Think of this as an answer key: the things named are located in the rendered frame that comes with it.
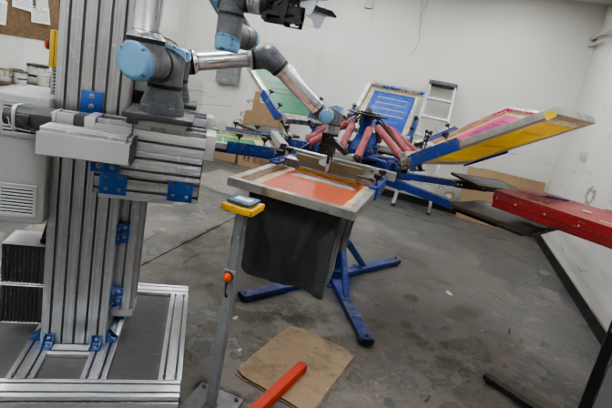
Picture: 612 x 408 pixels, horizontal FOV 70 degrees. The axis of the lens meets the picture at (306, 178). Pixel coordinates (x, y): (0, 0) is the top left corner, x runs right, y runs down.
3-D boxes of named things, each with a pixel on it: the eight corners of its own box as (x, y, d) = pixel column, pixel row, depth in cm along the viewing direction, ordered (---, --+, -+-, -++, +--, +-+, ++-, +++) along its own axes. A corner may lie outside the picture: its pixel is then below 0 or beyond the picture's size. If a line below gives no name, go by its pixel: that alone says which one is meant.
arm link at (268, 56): (271, 37, 197) (341, 114, 214) (268, 38, 208) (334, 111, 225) (253, 56, 198) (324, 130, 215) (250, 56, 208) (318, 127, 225)
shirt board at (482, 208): (555, 240, 240) (560, 227, 238) (526, 249, 213) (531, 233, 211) (372, 172, 334) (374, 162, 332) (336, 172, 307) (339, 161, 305)
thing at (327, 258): (322, 302, 195) (342, 212, 185) (234, 271, 207) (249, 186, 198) (324, 300, 198) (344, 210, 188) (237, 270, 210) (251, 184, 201)
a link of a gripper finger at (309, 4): (325, 16, 114) (302, 18, 121) (331, -6, 114) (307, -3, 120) (317, 13, 112) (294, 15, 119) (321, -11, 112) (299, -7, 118)
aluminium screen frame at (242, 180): (353, 220, 175) (355, 212, 175) (226, 185, 191) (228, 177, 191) (382, 187, 249) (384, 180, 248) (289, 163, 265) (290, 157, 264)
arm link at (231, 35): (247, 56, 136) (252, 19, 134) (233, 52, 125) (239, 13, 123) (223, 51, 138) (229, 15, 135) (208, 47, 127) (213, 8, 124)
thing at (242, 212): (219, 434, 178) (257, 216, 157) (174, 413, 184) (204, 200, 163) (243, 401, 199) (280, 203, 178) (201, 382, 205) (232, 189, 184)
